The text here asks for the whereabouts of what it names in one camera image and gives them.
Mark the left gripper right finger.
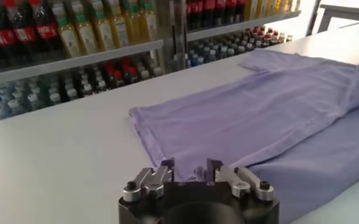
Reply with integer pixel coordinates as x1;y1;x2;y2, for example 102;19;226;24
205;158;274;202

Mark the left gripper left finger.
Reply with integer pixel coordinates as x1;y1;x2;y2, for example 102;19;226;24
123;157;176;203

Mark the purple printed t-shirt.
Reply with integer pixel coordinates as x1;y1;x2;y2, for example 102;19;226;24
129;48;359;224

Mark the grey metal shelf unit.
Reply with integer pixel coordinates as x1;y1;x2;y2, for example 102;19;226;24
172;0;302;68
0;0;186;124

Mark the yellow juice bottle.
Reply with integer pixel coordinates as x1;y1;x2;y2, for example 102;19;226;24
51;2;83;58
71;0;99;55
121;0;145;45
139;0;159;42
105;0;130;48
89;0;116;51

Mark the red cap cola bottle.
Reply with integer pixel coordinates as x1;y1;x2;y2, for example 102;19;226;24
0;0;18;65
29;0;61;54
5;0;38;58

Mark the grey metal frame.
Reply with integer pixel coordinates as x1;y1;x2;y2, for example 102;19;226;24
306;0;359;35

